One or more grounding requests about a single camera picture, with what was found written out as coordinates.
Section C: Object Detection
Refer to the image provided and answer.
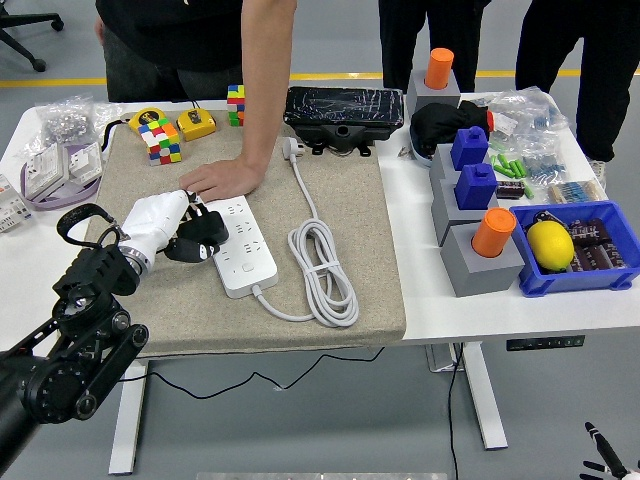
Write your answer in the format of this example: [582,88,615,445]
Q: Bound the person's left hand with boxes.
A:
[178,158,261,201]

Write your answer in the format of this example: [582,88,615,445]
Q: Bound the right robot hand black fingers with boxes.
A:
[578,421,640,480]

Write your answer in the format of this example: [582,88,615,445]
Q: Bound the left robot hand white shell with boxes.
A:
[120,188,225,265]

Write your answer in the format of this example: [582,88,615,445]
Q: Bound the black plug adapter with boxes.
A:
[179,202,230,247]

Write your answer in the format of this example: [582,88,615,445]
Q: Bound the white power strip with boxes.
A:
[199,194,279,300]

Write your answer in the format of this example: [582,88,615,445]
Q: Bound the thin black adapter cord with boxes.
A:
[147,347,387,401]

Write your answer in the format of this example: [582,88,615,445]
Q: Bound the square yellow tape measure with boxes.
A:
[176,98,218,143]

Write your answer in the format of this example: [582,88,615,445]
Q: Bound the black office chair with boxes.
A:
[0,0,65,73]

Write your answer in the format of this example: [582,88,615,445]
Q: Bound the person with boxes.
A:
[378,0,494,94]
[94,0,299,104]
[514,0,640,192]

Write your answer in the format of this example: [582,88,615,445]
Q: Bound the colourful puzzle cube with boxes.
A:
[137,117,183,167]
[226,83,247,128]

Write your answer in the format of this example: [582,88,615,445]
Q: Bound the white socket box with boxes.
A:
[23,143,70,199]
[67,142,104,181]

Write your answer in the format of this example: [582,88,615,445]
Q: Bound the round yellow tape measure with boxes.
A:
[101,106,169,152]

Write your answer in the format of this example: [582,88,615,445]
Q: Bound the clear bag of screws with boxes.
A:
[33,94,124,151]

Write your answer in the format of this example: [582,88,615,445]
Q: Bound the purple tray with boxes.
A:
[19,142,104,210]

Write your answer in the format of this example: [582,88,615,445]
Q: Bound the black table control panel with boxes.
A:
[505,334,586,352]

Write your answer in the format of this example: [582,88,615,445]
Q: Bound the white table leg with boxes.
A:
[459,342,510,450]
[108,359,149,476]

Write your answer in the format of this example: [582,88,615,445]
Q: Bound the white circuit breaker modules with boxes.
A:
[0,172,34,234]

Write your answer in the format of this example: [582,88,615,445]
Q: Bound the grey-brown mat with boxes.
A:
[84,107,409,359]

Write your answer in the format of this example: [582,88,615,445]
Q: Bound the black plastic device housing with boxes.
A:
[282,85,405,157]

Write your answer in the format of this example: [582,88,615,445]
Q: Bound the blue plastic bin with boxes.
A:
[508,200,640,299]

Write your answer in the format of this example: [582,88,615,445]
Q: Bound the grey under-table control box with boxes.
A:
[427,344,464,374]

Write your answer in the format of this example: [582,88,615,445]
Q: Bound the dark brown capacitor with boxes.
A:
[569,218,612,244]
[495,180,526,200]
[572,244,604,274]
[597,242,629,270]

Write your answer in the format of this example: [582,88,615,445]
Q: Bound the white round dish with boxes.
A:
[408,130,437,169]

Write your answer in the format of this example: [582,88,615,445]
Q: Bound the yellow lemon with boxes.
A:
[526,220,575,274]

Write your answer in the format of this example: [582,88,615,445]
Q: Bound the grey block with hole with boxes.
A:
[405,69,462,119]
[428,143,464,187]
[430,177,501,247]
[439,223,526,299]

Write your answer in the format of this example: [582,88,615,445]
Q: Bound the black cloth bundle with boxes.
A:
[409,99,494,159]

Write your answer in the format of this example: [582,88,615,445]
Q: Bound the small black object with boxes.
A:
[532,209,564,230]

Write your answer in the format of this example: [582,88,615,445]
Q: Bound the orange cylinder peg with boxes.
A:
[424,47,455,91]
[471,207,517,260]

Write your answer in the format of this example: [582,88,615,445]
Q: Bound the blue block peg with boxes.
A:
[454,163,499,211]
[450,125,490,172]

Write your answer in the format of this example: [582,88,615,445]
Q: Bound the clear bag of resistors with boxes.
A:
[547,178,609,205]
[487,87,571,136]
[517,132,569,184]

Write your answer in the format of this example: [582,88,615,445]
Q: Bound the white label card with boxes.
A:
[492,110,519,136]

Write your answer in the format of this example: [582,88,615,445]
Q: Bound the white power strip cord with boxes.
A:
[252,137,361,330]

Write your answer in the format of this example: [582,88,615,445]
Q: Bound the black table power cable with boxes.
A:
[446,344,464,480]

